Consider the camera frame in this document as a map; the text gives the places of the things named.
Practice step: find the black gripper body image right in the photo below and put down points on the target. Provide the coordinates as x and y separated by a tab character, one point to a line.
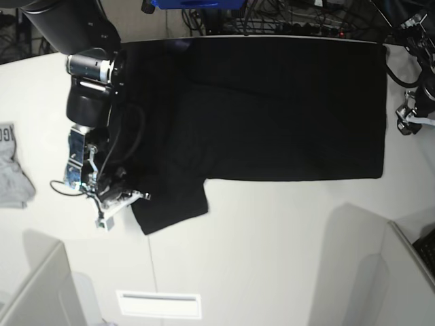
414	112

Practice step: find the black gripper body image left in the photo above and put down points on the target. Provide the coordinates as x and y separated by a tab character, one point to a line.
100	168

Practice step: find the black T-shirt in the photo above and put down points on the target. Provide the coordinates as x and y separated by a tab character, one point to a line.
248	109

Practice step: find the grey folded garment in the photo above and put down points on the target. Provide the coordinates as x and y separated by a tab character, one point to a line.
16	188

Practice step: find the black keyboard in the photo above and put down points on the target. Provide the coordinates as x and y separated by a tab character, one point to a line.
424	247

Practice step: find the black power strip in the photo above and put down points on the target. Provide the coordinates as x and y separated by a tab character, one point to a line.
310	30

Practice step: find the white left partition panel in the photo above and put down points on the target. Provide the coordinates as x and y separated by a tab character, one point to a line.
47	296

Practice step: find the white partition panel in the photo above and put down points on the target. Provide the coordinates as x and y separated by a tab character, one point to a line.
392	287
47	296

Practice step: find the white right partition panel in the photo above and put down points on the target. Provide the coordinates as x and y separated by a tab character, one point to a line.
392	287

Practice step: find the blue box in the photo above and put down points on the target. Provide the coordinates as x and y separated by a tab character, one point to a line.
198	4

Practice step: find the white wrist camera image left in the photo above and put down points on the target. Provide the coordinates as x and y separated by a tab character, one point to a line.
107	210

